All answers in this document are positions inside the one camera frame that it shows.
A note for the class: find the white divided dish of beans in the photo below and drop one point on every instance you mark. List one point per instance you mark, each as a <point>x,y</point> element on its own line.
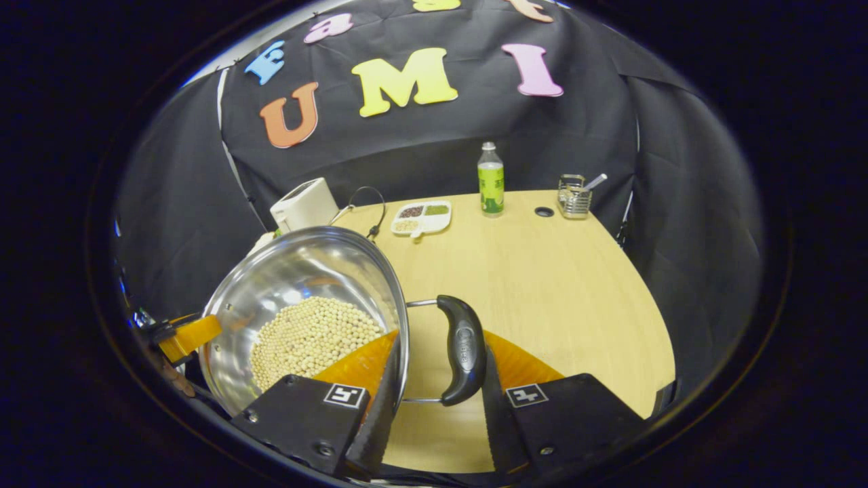
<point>424,217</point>

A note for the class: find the metal spoon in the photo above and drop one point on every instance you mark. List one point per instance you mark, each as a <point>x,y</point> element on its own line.
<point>597,181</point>

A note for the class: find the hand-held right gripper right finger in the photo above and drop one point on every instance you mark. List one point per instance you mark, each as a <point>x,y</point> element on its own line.
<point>576,413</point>

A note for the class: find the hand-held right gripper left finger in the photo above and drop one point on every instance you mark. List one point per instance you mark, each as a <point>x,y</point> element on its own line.
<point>305,413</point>

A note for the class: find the pile of soybeans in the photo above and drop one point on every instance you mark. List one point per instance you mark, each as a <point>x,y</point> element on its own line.
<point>312,339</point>

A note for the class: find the white toaster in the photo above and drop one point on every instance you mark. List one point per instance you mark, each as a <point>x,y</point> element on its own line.
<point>305,203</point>

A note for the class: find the green drink bottle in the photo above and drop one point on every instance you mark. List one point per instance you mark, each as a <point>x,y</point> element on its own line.
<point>491,186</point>

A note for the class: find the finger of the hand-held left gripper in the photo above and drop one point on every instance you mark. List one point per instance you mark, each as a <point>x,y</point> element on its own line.
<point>193,335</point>

